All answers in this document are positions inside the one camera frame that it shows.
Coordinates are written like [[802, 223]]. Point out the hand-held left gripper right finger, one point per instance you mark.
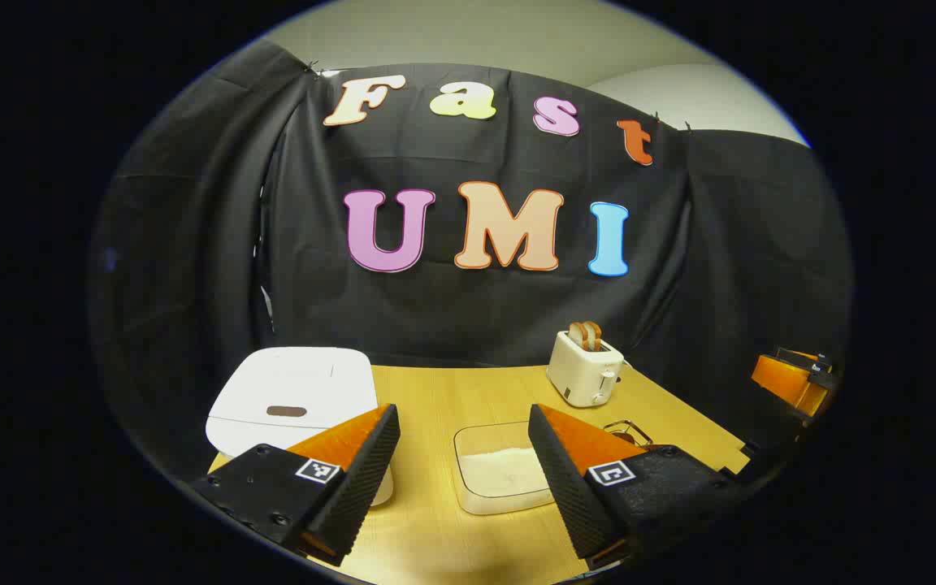
[[565, 487]]

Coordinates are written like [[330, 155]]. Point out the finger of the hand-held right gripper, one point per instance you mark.
[[785, 382]]

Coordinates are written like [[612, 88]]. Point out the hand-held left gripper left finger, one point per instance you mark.
[[362, 479]]

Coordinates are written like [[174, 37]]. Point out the clear chopstick holder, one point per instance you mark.
[[639, 435]]

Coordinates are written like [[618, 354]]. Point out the white rice cooker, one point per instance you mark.
[[297, 382]]

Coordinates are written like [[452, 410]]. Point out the clear plastic box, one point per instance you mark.
[[476, 443]]

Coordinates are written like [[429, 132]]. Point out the white toaster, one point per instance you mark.
[[578, 370]]

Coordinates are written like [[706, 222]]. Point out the brown bread slice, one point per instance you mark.
[[593, 335], [576, 335]]

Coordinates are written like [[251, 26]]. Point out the black backdrop cloth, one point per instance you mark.
[[476, 317]]

